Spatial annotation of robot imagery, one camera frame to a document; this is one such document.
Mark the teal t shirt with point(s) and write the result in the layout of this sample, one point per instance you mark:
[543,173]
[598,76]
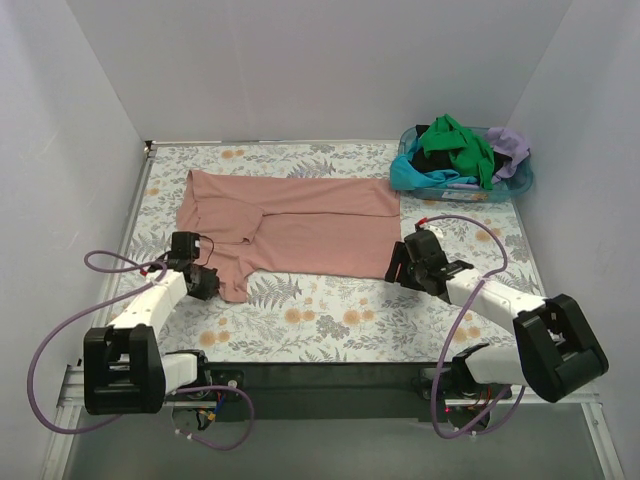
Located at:
[404,177]

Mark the black t shirt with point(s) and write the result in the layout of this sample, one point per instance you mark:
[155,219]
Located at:
[428,162]

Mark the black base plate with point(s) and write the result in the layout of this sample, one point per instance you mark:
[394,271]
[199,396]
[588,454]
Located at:
[314,391]

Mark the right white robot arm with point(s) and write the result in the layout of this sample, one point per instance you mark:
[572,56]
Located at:
[555,352]

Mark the green t shirt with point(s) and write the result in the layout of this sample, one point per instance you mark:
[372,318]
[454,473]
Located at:
[469,154]

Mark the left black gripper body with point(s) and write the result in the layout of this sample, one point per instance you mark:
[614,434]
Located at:
[208,282]

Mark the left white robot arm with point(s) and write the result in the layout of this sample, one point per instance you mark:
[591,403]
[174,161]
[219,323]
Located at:
[124,371]

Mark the lavender t shirt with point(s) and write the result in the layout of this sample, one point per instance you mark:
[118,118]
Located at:
[510,149]

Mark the aluminium frame rail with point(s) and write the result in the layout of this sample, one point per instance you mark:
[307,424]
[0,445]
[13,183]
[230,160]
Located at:
[545,381]

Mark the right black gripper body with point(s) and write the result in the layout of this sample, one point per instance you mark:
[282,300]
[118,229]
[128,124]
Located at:
[400,263]

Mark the pink printed t shirt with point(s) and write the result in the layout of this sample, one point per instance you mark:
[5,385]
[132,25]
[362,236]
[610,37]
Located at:
[322,226]

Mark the teal plastic basket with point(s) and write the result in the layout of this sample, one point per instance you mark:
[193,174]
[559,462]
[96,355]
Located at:
[467,192]

